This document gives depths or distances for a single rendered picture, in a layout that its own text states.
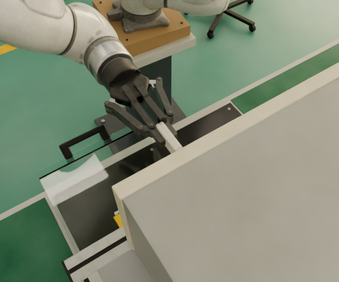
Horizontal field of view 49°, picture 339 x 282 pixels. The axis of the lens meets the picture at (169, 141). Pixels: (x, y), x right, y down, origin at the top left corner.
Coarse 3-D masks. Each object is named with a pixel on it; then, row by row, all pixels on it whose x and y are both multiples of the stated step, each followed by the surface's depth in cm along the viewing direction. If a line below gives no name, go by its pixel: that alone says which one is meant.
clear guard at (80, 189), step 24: (96, 144) 83; (120, 144) 80; (144, 144) 80; (48, 168) 80; (72, 168) 76; (96, 168) 76; (120, 168) 76; (48, 192) 73; (72, 192) 73; (96, 192) 73; (72, 216) 71; (96, 216) 71; (72, 240) 68; (96, 240) 68
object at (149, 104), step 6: (138, 84) 71; (138, 90) 71; (144, 90) 70; (144, 96) 70; (144, 102) 71; (150, 102) 69; (150, 108) 69; (156, 108) 69; (156, 114) 68; (162, 114) 68; (156, 120) 70; (162, 120) 67
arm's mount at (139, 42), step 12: (96, 0) 146; (108, 0) 146; (168, 12) 145; (120, 24) 139; (180, 24) 142; (120, 36) 136; (132, 36) 136; (144, 36) 137; (156, 36) 138; (168, 36) 141; (180, 36) 144; (132, 48) 136; (144, 48) 139
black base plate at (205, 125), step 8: (216, 112) 122; (224, 112) 122; (232, 112) 122; (200, 120) 120; (208, 120) 120; (216, 120) 120; (224, 120) 120; (184, 128) 118; (192, 128) 118; (200, 128) 118; (208, 128) 118; (216, 128) 118; (184, 136) 117; (192, 136) 117; (200, 136) 117; (184, 144) 115; (160, 152) 113; (168, 152) 113
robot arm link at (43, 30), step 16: (0, 0) 61; (16, 0) 63; (32, 0) 64; (48, 0) 66; (0, 16) 62; (16, 16) 63; (32, 16) 65; (48, 16) 67; (64, 16) 70; (0, 32) 64; (16, 32) 65; (32, 32) 66; (48, 32) 68; (64, 32) 71; (32, 48) 69; (48, 48) 71; (64, 48) 73
